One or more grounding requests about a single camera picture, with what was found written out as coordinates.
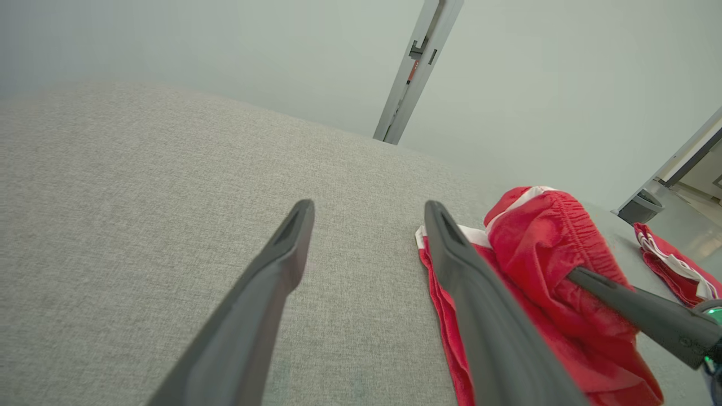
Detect grey waste bin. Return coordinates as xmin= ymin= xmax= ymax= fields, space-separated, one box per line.
xmin=618 ymin=189 xmax=665 ymax=225

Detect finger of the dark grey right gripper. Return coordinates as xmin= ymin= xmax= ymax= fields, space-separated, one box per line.
xmin=567 ymin=266 xmax=722 ymax=370

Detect grey metal partition post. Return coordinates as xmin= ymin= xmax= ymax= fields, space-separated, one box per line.
xmin=372 ymin=0 xmax=464 ymax=145

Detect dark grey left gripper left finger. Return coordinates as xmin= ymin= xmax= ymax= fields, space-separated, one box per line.
xmin=147 ymin=198 xmax=315 ymax=406

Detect red shorts white trim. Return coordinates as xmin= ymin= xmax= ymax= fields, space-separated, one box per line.
xmin=415 ymin=186 xmax=665 ymax=406

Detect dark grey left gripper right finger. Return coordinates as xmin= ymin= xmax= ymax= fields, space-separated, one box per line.
xmin=424 ymin=200 xmax=590 ymax=406

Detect red white basketball jersey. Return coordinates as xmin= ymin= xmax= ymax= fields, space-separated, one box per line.
xmin=633 ymin=223 xmax=721 ymax=308

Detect grey door frame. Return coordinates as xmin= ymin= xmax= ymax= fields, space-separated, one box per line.
xmin=654 ymin=107 xmax=722 ymax=189

